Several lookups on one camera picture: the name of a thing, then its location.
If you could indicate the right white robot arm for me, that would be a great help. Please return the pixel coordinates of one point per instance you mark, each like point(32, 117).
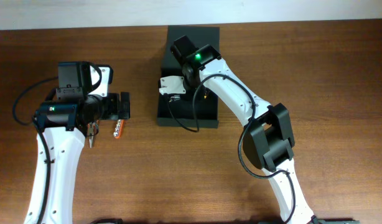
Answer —
point(266, 142)

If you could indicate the dark green open box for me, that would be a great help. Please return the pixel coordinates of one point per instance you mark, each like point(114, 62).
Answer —
point(179, 113)

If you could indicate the orange black long-nose pliers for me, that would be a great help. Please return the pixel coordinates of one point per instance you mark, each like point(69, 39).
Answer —
point(92, 131)

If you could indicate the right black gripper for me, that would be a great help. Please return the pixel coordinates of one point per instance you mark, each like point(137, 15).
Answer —
point(198, 95)

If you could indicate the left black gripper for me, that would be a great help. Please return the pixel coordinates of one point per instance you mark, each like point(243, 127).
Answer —
point(116, 112)

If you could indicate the orange socket bit rail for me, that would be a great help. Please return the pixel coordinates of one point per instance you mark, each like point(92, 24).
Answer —
point(119, 128)

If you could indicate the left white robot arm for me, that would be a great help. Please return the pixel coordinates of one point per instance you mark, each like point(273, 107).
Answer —
point(65, 121)

